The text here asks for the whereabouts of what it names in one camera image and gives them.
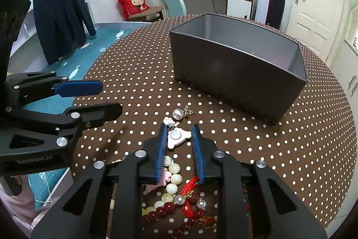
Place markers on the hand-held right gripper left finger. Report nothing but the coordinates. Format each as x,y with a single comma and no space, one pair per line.
160,155

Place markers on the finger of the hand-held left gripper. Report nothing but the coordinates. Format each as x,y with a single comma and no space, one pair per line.
95,113
78,87

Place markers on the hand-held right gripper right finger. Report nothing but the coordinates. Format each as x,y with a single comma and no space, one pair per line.
199,156

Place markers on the grey metal box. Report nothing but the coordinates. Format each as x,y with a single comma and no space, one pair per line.
237,82

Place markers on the pink bear hair clip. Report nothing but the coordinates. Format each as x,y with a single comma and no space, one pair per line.
165,177

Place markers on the blue candy-print bedding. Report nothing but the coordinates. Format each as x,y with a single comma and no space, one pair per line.
84,59

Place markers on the small pink flower charm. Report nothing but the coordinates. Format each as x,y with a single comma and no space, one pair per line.
170,120

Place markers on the large pearl earring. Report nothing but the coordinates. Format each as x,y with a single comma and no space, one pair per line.
177,114

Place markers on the person's pink clothing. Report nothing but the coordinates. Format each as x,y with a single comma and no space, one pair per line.
16,205

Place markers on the brown polka-dot tablecloth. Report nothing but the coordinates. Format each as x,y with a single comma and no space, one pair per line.
125,65

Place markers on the dark jacket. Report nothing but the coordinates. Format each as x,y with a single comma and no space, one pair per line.
61,12

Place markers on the red cartoon bag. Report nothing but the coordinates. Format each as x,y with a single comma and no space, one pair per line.
131,2

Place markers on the wooden stool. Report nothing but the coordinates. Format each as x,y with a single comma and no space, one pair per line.
151,12

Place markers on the white desk cabinet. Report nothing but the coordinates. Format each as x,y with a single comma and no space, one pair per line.
238,7

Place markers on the white suitcase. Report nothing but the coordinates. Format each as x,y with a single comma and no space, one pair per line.
263,6

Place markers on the dark suitcase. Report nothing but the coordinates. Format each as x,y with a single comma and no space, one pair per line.
277,12

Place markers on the long white cabinet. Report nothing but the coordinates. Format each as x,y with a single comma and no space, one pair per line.
351,71

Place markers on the white door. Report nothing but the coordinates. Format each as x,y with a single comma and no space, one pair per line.
316,23

